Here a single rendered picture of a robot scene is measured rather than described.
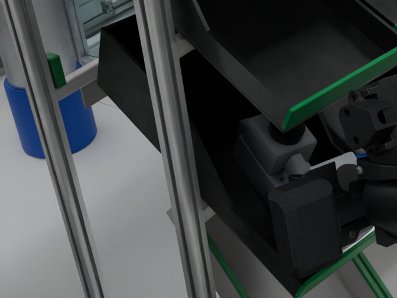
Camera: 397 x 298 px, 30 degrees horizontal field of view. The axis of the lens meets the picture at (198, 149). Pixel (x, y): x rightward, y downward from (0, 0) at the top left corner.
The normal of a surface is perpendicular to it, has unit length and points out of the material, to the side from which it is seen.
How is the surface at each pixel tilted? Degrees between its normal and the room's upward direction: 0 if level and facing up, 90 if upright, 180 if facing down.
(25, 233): 0
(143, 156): 0
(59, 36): 90
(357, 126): 81
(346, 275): 90
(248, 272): 45
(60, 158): 90
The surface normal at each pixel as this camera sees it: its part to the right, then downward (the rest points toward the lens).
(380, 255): 0.36, -0.35
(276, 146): 0.15, -0.62
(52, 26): 0.79, 0.24
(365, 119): -0.86, 0.24
